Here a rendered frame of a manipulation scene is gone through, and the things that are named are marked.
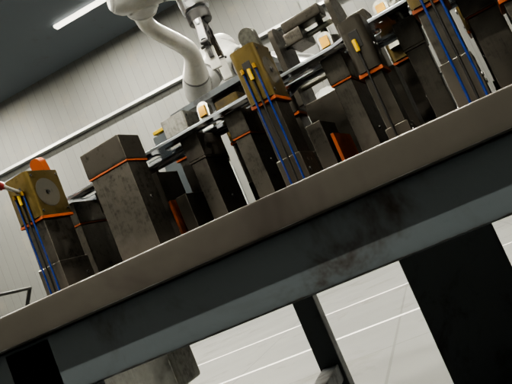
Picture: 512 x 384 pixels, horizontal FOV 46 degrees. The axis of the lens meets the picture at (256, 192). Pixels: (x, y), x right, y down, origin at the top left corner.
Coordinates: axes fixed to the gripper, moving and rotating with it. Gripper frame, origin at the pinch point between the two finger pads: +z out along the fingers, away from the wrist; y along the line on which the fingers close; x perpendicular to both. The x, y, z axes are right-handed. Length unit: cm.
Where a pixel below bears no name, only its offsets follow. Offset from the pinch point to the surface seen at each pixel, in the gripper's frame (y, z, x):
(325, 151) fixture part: 47, 42, 21
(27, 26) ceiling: -841, -525, -427
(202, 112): 20.4, 14.9, -6.5
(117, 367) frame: 107, 64, -11
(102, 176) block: 49, 26, -28
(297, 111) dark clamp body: 23.2, 26.3, 17.1
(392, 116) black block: 64, 43, 35
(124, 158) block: 51, 25, -20
